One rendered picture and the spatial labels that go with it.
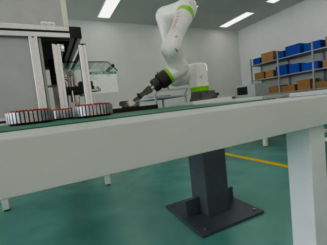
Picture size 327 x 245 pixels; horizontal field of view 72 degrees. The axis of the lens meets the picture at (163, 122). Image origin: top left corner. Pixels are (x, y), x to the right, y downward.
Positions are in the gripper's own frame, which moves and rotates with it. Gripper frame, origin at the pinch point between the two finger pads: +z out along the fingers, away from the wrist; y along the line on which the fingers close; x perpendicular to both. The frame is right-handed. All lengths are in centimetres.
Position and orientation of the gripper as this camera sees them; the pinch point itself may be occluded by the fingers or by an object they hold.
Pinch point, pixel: (129, 103)
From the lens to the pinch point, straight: 127.1
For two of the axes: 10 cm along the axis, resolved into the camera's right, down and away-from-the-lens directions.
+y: -1.7, -0.5, 9.8
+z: -8.0, 6.0, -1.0
